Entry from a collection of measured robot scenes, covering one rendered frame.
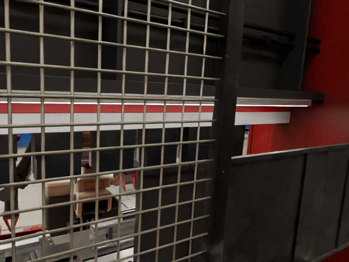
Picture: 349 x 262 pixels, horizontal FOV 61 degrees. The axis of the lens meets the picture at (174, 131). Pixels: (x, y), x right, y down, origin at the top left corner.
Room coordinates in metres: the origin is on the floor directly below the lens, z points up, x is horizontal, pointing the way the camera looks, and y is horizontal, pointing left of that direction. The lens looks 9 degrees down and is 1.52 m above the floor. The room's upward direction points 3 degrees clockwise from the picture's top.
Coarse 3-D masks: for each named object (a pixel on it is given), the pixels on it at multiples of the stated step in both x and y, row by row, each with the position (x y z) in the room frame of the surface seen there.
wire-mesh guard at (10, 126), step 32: (32, 0) 0.25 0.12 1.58; (160, 0) 0.31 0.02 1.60; (32, 32) 0.25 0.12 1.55; (192, 32) 0.34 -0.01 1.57; (0, 64) 0.23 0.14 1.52; (32, 64) 0.25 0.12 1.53; (0, 96) 0.23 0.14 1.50; (32, 96) 0.25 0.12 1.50; (64, 96) 0.26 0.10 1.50; (96, 96) 0.28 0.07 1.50; (96, 160) 0.28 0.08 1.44; (96, 192) 0.28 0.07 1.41; (128, 192) 0.30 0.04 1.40; (160, 192) 0.32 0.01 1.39; (96, 224) 0.28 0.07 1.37; (192, 224) 0.35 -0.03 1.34; (96, 256) 0.28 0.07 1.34; (128, 256) 0.30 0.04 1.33; (192, 256) 0.35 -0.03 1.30
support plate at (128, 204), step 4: (128, 184) 1.44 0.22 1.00; (132, 184) 1.44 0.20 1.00; (108, 188) 1.37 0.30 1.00; (112, 188) 1.37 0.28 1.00; (116, 188) 1.37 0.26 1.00; (128, 188) 1.38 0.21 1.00; (132, 188) 1.39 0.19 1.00; (112, 192) 1.32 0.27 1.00; (116, 192) 1.32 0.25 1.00; (116, 196) 1.27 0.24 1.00; (124, 196) 1.27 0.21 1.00; (124, 200) 1.23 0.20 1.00; (128, 200) 1.24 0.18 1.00; (124, 204) 1.19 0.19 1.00; (128, 204) 1.19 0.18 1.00; (132, 204) 1.19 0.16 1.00
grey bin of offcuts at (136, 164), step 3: (135, 150) 3.73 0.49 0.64; (135, 153) 3.73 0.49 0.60; (135, 156) 3.73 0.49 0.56; (135, 159) 3.73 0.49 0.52; (135, 162) 3.74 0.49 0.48; (138, 162) 3.76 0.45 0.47; (135, 165) 3.74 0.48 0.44; (138, 165) 3.76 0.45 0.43; (126, 177) 3.68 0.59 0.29; (129, 177) 3.70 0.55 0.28; (126, 180) 3.68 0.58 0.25; (129, 180) 3.70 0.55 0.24; (126, 183) 3.68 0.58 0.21; (129, 183) 3.71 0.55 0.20
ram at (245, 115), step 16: (0, 112) 0.86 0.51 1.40; (16, 112) 0.88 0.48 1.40; (32, 112) 0.90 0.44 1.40; (48, 112) 0.93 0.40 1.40; (64, 112) 0.96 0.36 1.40; (80, 112) 0.99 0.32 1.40; (96, 112) 1.02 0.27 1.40; (112, 112) 1.05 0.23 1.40; (128, 112) 1.09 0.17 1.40; (160, 112) 1.17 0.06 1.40; (176, 112) 1.21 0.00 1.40; (192, 112) 1.25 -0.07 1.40; (208, 112) 1.30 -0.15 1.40; (240, 112) 1.42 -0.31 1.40; (256, 112) 1.48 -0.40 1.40; (272, 112) 1.55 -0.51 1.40; (288, 112) 1.63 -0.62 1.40; (0, 128) 0.85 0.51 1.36; (16, 128) 0.88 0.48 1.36; (32, 128) 0.90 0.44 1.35; (48, 128) 0.93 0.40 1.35; (64, 128) 0.96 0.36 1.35; (80, 128) 0.99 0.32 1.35; (96, 128) 1.02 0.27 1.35; (112, 128) 1.05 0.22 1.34; (128, 128) 1.09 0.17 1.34
